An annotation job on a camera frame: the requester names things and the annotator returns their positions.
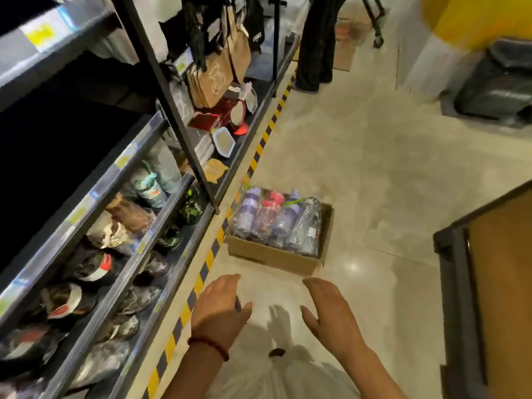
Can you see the brown cardboard box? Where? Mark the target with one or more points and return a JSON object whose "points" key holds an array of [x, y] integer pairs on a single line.
{"points": [[270, 255]]}

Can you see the clear wrapped water bottle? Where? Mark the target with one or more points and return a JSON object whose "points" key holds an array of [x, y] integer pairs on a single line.
{"points": [[307, 228]]}

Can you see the person's right forearm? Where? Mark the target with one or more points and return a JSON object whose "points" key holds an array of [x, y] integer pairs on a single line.
{"points": [[370, 376]]}

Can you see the person's left thumb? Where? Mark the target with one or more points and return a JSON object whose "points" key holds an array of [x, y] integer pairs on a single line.
{"points": [[245, 312]]}

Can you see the row of wrapped dark bottles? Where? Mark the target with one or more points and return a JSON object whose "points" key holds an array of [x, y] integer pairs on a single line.
{"points": [[137, 299]]}

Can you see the yellow black hazard tape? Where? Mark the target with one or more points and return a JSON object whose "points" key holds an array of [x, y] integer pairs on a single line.
{"points": [[208, 255]]}

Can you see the white rectangular tray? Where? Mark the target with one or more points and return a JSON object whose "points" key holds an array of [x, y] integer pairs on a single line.
{"points": [[223, 142]]}

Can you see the person's left forearm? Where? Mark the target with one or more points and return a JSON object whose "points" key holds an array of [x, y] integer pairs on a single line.
{"points": [[195, 373]]}

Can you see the person's right thumb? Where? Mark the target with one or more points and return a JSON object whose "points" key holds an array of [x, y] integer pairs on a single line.
{"points": [[308, 315]]}

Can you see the person's left hand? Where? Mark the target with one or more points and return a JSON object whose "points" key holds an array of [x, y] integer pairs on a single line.
{"points": [[216, 311]]}

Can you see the person's white trousers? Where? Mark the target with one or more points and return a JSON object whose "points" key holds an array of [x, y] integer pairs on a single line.
{"points": [[286, 373]]}

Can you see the orange cat-shaped board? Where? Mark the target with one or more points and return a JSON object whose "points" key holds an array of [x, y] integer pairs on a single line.
{"points": [[215, 170]]}

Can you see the white oval mirror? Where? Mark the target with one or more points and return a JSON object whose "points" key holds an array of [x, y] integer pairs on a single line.
{"points": [[251, 99]]}

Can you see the purple wrapped water bottle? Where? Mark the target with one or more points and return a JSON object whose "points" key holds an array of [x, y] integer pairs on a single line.
{"points": [[246, 211], [286, 220]]}

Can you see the black rolling clothes rack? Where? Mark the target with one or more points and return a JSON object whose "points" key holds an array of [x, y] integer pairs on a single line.
{"points": [[374, 20]]}

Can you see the person's right hand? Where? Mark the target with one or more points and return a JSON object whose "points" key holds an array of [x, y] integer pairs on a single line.
{"points": [[334, 319]]}

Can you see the teal wrapped bottle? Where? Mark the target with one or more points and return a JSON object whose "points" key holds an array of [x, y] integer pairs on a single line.
{"points": [[148, 190]]}

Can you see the yellow panel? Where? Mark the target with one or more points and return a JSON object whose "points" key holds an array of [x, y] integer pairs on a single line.
{"points": [[478, 18]]}

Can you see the yellow price label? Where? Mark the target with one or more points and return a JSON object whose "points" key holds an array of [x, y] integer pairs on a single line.
{"points": [[39, 33]]}

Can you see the brown paper bag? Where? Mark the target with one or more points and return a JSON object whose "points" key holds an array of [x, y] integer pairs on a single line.
{"points": [[240, 51], [214, 80]]}

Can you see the black metal shelf rack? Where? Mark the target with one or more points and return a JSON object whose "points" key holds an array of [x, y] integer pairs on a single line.
{"points": [[124, 261]]}

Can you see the brown wooden cabinet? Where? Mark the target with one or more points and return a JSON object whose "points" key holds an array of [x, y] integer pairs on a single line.
{"points": [[494, 295]]}

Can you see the pink wrapped water bottle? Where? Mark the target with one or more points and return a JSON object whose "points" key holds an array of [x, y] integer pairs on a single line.
{"points": [[266, 218]]}

